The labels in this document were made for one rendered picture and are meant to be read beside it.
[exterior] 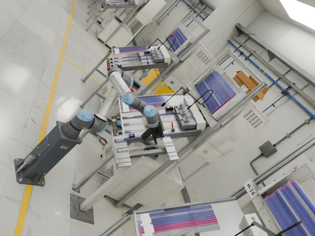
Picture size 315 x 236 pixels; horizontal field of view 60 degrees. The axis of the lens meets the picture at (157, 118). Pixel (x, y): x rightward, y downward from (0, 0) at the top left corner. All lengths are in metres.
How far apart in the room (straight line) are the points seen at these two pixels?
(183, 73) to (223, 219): 2.39
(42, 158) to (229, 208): 1.44
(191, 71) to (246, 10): 2.33
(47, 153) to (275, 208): 1.65
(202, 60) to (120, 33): 3.43
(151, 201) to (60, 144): 1.31
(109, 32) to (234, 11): 2.90
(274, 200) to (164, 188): 1.41
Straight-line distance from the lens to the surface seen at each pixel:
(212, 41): 5.77
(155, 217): 1.88
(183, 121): 2.56
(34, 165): 2.41
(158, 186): 2.94
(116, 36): 6.95
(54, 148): 2.26
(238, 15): 5.81
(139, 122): 2.62
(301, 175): 1.99
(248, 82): 3.04
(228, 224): 1.93
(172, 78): 3.86
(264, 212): 1.91
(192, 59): 3.82
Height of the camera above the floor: 1.75
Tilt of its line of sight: 17 degrees down
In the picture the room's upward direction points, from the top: 48 degrees clockwise
